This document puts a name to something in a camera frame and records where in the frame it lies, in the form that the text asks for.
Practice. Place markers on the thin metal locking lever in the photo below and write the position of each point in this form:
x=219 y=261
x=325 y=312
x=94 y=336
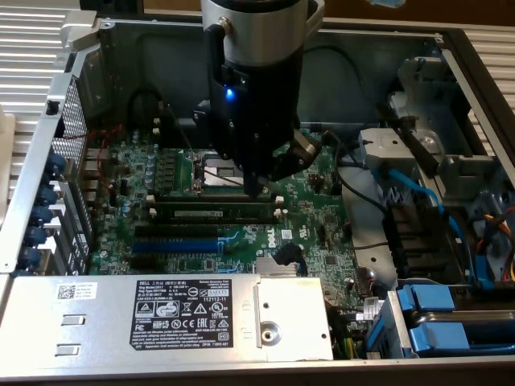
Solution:
x=186 y=138

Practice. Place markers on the black RAM slot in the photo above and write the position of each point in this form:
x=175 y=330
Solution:
x=197 y=129
x=197 y=141
x=241 y=221
x=193 y=199

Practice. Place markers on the short black expansion slot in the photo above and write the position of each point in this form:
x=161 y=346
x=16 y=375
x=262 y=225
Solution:
x=142 y=262

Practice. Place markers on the large silver disk bay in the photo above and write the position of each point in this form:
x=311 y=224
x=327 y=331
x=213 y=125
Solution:
x=462 y=173

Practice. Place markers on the silver port block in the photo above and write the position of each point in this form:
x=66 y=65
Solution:
x=94 y=161

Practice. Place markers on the green RAM stick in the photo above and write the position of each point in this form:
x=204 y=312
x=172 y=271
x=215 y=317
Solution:
x=241 y=208

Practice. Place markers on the CPU socket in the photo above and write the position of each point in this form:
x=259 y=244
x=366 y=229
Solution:
x=217 y=173

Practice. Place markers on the silver power supply unit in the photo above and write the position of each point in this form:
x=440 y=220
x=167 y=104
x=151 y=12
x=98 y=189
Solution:
x=100 y=329

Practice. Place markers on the silver finned heat sink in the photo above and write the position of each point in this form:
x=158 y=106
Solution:
x=269 y=266

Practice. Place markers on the blue slot latch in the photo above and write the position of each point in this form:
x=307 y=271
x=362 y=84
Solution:
x=55 y=165
x=34 y=236
x=29 y=257
x=40 y=215
x=46 y=195

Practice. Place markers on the black ribbed fan housing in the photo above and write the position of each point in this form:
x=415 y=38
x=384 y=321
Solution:
x=422 y=241

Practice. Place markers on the black power supply label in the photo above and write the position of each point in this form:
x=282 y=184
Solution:
x=181 y=313

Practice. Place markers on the white QR code sticker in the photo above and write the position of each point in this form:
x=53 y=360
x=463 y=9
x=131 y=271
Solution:
x=76 y=291

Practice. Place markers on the black plastic case clip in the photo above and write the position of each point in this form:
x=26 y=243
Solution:
x=52 y=107

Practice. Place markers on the silver and blue disk bay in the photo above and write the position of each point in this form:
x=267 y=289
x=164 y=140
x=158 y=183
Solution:
x=396 y=325

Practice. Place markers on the long black expansion slot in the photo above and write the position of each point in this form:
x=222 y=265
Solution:
x=177 y=232

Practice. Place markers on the open metal PC case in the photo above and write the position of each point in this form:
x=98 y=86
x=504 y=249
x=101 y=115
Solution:
x=169 y=60

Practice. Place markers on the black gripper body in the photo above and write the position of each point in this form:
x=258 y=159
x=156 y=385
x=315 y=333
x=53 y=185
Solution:
x=261 y=112

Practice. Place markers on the blue disk caddy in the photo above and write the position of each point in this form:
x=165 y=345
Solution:
x=432 y=297
x=438 y=337

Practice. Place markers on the grey metal bracket box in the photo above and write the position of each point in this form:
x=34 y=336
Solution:
x=386 y=144

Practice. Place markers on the blue expansion slot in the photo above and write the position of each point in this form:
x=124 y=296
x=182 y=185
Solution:
x=177 y=245

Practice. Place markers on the green motherboard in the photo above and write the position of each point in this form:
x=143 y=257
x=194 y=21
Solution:
x=314 y=201

